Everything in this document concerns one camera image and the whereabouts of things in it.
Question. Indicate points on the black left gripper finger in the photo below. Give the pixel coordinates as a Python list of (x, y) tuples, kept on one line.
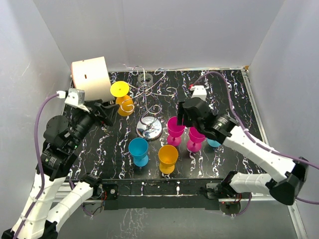
[(104, 121), (109, 110)]

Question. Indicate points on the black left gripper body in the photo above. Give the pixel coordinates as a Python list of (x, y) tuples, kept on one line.
[(83, 121)]

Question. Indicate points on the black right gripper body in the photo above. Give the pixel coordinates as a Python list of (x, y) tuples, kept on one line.
[(191, 123)]

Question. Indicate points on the pink wine glass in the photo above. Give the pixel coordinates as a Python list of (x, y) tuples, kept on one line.
[(175, 132), (195, 141)]

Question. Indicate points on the orange wine glass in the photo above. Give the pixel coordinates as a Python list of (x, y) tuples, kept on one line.
[(120, 90), (168, 156)]

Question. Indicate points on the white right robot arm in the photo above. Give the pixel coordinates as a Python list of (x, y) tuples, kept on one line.
[(283, 178)]

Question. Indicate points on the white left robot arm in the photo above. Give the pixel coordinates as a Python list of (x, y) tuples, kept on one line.
[(39, 219)]

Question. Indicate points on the blue wine glass right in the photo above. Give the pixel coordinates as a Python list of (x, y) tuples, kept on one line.
[(213, 143)]

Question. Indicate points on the blue wine glass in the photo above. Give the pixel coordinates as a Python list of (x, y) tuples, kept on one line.
[(213, 143), (138, 148)]

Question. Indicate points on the orange wine glass front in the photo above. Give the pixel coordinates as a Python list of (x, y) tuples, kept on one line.
[(168, 156)]

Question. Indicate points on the blue wine glass left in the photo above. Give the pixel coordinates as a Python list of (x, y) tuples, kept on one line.
[(138, 148)]

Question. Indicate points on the white cylindrical box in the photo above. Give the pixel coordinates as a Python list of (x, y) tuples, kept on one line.
[(91, 76)]

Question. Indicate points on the clear tape roll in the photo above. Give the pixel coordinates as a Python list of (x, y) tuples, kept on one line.
[(147, 77)]

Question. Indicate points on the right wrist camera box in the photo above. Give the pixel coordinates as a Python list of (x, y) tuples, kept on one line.
[(198, 91)]

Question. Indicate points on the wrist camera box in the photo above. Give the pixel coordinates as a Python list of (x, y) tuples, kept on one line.
[(76, 98), (198, 91)]

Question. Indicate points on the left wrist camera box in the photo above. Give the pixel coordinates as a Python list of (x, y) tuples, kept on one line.
[(76, 98)]

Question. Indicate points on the chrome wire wine glass rack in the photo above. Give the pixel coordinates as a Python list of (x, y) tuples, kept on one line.
[(149, 126)]

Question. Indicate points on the aluminium frame rail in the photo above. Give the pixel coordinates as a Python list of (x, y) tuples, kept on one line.
[(294, 211)]

